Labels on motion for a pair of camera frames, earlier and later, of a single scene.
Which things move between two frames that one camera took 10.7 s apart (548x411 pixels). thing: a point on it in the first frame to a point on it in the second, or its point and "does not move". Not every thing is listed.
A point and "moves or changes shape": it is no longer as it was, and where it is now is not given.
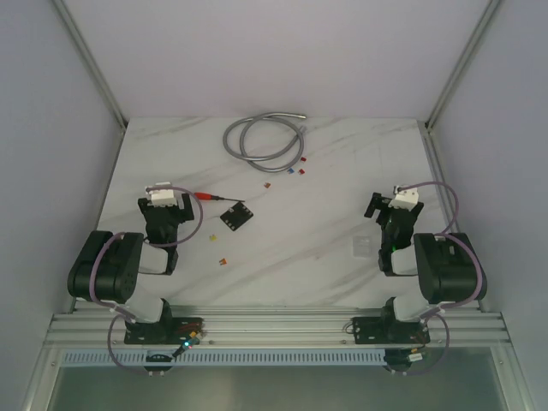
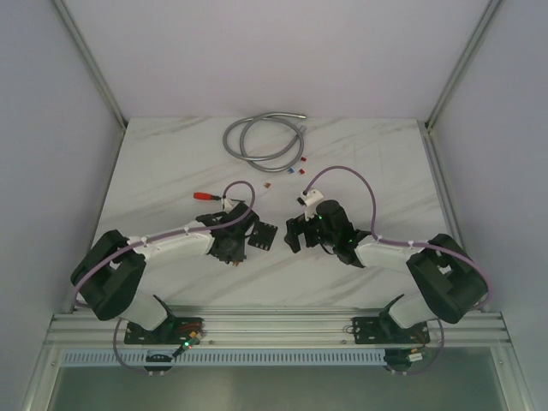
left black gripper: [164, 210] to [251, 227]
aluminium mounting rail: [271, 330] does not move
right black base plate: [387, 330] does not move
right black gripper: [378, 202] to [295, 227]
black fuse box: [236, 216] moves or changes shape
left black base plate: [170, 330] does not move
